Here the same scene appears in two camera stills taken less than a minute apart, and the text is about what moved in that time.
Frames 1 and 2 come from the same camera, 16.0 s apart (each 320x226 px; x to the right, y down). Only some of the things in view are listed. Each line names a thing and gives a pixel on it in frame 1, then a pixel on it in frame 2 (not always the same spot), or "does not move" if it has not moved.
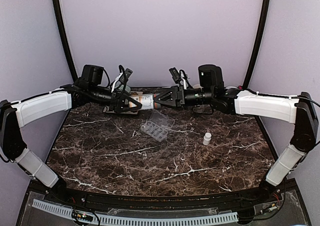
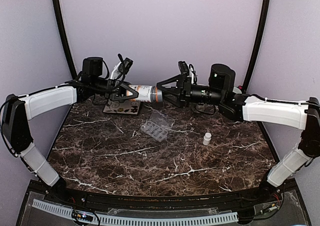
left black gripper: (117, 104) → (112, 89)
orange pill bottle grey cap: (148, 101) → (147, 93)
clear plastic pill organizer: (157, 126) does not move
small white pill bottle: (207, 139) does not move
